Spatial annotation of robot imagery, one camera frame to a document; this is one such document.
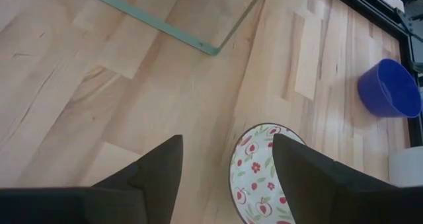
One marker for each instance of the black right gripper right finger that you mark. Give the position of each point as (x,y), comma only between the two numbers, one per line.
(330,197)

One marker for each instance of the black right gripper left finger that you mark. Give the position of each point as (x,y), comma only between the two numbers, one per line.
(99,204)

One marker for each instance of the small floral ceramic bowl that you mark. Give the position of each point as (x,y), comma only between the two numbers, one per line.
(251,171)

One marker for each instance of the green plant in white pot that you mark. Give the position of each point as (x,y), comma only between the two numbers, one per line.
(408,168)

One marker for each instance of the small blue-purple plastic bowl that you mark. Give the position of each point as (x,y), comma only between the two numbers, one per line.
(383,95)

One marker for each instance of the green perforated metal shelf riser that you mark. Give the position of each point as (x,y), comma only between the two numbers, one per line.
(158,23)

